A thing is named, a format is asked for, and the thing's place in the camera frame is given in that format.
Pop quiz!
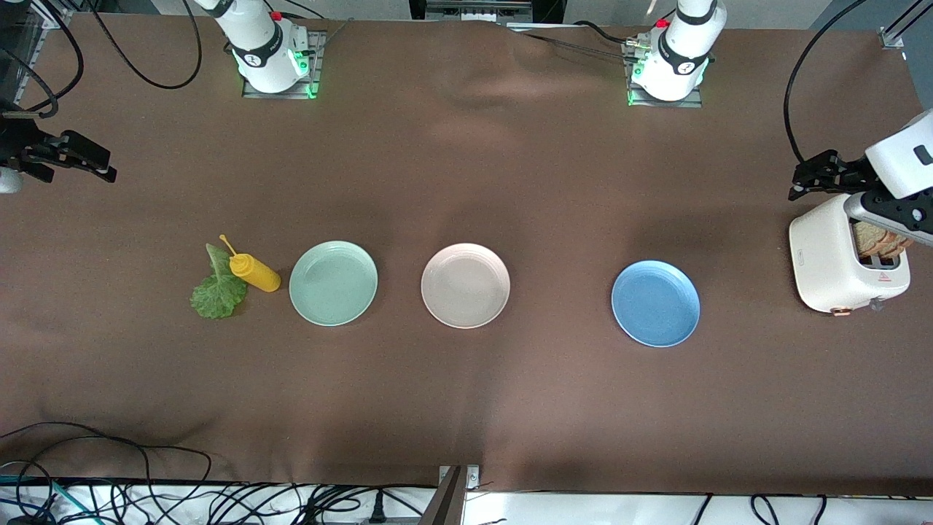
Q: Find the brown bread slice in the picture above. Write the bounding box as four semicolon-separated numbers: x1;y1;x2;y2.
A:
853;219;886;257
878;230;912;260

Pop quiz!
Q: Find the green lettuce leaf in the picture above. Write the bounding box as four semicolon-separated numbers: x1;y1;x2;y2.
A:
190;243;249;320

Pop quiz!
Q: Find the yellow squeeze bottle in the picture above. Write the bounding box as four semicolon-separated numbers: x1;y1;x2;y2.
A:
219;234;282;293

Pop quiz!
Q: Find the blue plate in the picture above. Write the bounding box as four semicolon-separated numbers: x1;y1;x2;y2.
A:
611;260;701;348

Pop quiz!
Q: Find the green plate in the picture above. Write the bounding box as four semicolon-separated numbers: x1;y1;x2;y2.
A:
289;241;379;327

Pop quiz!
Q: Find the beige plate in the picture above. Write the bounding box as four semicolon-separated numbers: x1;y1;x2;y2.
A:
421;243;511;330

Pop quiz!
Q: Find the white toaster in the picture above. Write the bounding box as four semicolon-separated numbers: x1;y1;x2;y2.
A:
789;192;912;319

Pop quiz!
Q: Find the black box device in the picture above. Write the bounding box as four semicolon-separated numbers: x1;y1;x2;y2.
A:
408;0;568;24

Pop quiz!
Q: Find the brown tablecloth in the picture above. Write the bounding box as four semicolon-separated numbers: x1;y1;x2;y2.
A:
0;13;933;497

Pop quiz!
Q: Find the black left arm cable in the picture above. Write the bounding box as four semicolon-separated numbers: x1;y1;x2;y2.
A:
784;0;872;165

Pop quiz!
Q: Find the aluminium frame rail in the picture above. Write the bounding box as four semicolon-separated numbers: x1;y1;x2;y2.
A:
0;0;74;117
878;0;933;52

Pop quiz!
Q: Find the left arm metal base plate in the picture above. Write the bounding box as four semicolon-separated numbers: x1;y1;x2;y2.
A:
625;40;704;109

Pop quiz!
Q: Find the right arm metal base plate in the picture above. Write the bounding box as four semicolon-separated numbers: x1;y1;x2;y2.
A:
242;31;323;100

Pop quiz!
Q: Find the thin black base cable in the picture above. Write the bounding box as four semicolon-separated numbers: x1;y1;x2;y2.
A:
510;20;642;59

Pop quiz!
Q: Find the teal cable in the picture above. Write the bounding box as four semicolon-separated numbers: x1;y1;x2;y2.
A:
0;474;74;522

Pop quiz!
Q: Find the black loose cable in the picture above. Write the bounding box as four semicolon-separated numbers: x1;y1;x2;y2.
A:
0;421;214;504

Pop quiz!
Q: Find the aluminium frame post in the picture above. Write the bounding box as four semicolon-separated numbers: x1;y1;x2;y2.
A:
423;465;482;525

